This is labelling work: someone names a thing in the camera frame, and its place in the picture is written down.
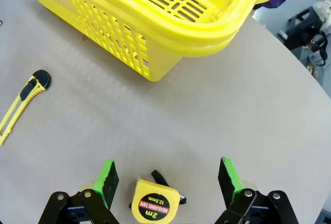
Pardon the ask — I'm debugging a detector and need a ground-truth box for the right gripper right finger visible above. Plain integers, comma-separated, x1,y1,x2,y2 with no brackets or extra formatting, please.
214,156,299,224

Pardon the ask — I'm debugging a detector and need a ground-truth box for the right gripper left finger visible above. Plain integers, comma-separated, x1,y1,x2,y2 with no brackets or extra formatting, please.
38,159,120,224

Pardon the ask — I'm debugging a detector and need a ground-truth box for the yellow tape measure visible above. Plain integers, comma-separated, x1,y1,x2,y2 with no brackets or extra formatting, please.
128,169,187,222

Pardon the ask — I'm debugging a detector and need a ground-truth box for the yellow plastic shopping basket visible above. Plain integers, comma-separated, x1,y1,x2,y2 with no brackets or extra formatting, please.
17,0,285,82

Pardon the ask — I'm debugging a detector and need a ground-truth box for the yellow black utility knife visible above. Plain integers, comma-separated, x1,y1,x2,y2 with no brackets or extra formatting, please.
0,69,52,146

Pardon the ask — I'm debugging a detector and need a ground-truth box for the black stool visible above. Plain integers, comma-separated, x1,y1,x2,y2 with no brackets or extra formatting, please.
278,6,328,51

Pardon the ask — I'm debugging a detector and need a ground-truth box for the beige cloth bag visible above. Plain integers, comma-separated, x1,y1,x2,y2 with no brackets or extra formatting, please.
312,0,331,19

